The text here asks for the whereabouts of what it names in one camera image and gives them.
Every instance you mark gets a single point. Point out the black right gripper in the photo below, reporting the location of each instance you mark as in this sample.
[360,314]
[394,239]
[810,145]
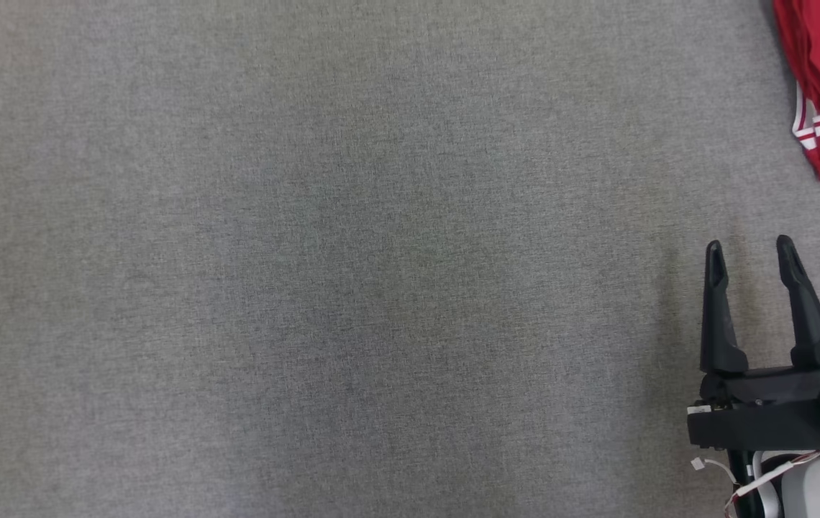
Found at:
[762,414]

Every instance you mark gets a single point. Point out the grey fabric sofa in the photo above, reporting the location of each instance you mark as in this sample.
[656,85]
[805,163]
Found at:
[345,252]

